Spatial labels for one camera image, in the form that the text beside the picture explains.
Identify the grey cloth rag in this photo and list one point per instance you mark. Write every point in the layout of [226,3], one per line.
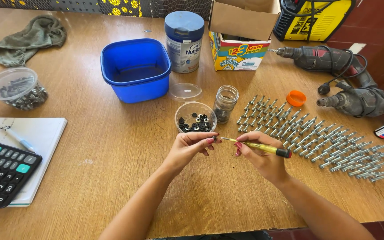
[28,38]

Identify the person's right hand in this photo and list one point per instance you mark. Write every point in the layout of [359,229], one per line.
[267,163]

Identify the heap of dark screws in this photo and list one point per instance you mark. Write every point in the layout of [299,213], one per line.
[28,98]

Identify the black desk calculator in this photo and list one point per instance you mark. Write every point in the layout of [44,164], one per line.
[2,173]

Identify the white ballpoint pen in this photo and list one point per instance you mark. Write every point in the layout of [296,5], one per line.
[20,138]

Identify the dusty grey electric drill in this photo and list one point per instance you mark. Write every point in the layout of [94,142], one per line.
[355,101]

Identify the clear plastic lid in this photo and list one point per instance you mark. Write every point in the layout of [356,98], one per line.
[185,91]

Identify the yellow welding machine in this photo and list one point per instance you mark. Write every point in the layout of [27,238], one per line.
[318,23]

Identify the orange plastic lid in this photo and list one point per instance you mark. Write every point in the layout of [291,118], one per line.
[295,98]

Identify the small black rubber washer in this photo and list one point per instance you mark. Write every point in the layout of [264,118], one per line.
[215,138]

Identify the clear plastic screw container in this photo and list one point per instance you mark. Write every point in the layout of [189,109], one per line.
[12,81]

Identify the colourful open cardboard box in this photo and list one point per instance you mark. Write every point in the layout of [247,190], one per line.
[238,53]

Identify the grey red electric drill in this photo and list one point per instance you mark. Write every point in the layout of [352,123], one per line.
[315,58]

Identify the white paper notebook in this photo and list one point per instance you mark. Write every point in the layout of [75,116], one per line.
[45,133]

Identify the clear plastic cup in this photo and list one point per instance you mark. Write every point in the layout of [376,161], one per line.
[195,110]

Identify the small glass jar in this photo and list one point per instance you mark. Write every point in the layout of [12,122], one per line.
[224,105]

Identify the blue lidded formula can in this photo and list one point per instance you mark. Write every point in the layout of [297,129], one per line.
[184,43]

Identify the person's left hand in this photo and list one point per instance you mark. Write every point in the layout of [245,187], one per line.
[185,148]

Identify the heap of black washers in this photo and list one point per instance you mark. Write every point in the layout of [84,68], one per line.
[195,125]

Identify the blue plastic tub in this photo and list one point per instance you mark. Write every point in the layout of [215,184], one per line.
[135,70]

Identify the rows of silver screws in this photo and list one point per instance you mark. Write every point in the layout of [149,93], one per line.
[325,143]

